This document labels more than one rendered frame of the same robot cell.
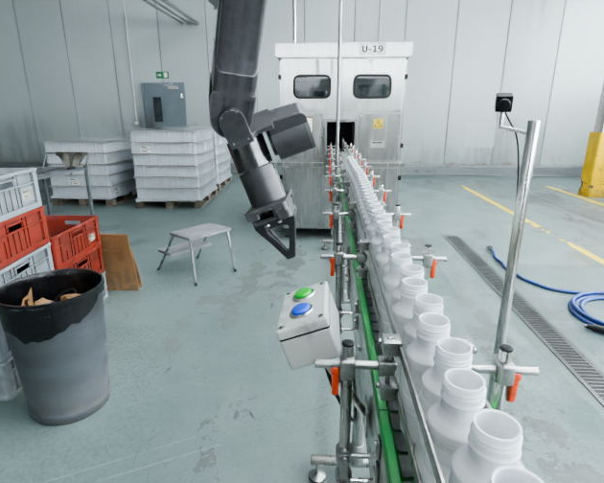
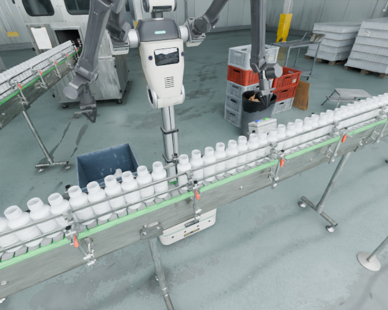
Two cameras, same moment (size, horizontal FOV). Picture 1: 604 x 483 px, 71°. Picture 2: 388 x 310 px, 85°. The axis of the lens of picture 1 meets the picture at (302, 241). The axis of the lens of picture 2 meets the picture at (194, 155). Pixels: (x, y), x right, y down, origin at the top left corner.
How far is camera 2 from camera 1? 85 cm
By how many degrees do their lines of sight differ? 57
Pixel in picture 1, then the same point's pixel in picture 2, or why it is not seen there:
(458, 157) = not seen: outside the picture
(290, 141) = (270, 74)
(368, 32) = not seen: outside the picture
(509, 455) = (230, 146)
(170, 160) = (379, 42)
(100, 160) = (337, 37)
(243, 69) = (255, 54)
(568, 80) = not seen: outside the picture
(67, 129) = (338, 13)
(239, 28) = (254, 45)
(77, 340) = (257, 117)
